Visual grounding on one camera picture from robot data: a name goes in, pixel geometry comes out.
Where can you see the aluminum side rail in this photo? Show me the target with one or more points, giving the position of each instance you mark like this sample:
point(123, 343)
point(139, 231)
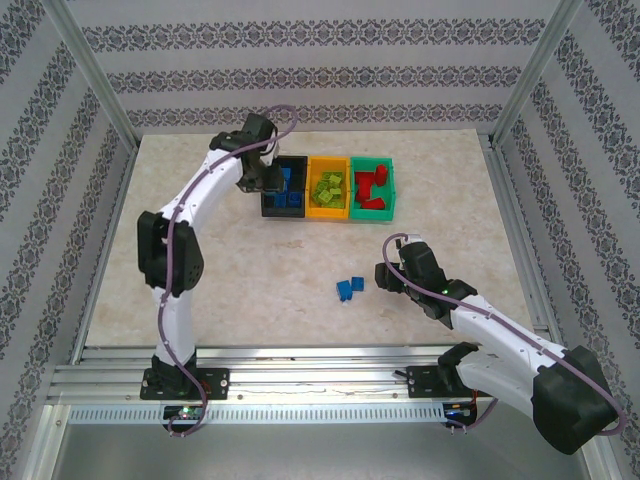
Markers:
point(119, 200)
point(511, 200)

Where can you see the aluminum frame post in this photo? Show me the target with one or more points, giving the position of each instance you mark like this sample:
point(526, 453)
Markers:
point(95, 75)
point(539, 75)

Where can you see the sheet metal shelf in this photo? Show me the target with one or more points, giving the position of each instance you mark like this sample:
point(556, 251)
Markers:
point(320, 450)

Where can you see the lime green medium lego brick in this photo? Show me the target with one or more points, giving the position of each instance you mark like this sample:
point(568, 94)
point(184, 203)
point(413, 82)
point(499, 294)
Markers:
point(318, 188)

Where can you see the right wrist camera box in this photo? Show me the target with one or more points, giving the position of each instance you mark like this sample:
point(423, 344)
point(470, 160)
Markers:
point(414, 237)

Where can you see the small circuit board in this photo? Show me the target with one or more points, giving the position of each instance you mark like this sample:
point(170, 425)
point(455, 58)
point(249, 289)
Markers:
point(457, 411)
point(185, 413)

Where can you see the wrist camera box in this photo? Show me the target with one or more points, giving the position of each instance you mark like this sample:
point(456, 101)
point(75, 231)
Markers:
point(270, 148)
point(414, 237)

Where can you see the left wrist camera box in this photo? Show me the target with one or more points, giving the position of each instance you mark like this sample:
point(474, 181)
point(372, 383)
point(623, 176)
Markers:
point(270, 148)

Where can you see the yellow plastic bin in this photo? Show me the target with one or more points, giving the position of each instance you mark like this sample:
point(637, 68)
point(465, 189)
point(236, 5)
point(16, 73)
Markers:
point(317, 214)

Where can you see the aluminum base rail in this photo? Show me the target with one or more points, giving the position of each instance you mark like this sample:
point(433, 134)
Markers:
point(320, 380)

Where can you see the black plastic bin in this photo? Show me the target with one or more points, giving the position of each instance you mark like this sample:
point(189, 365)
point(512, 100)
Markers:
point(299, 172)

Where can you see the green plastic bin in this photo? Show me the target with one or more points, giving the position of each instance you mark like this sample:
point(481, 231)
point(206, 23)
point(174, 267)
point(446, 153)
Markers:
point(372, 215)

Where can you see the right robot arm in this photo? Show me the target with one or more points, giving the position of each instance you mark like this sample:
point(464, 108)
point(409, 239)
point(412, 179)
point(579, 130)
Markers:
point(575, 410)

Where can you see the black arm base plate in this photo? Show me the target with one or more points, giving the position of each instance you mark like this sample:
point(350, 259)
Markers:
point(422, 382)
point(215, 382)

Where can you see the lime green long lego brick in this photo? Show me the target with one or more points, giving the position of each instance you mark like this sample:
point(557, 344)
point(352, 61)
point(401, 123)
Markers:
point(335, 202)
point(332, 177)

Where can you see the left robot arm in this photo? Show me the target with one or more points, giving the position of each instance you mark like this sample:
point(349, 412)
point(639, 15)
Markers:
point(170, 250)

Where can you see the red long lego brick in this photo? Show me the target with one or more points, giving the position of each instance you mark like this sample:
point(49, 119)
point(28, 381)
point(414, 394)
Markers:
point(381, 174)
point(375, 203)
point(364, 177)
point(365, 191)
point(357, 202)

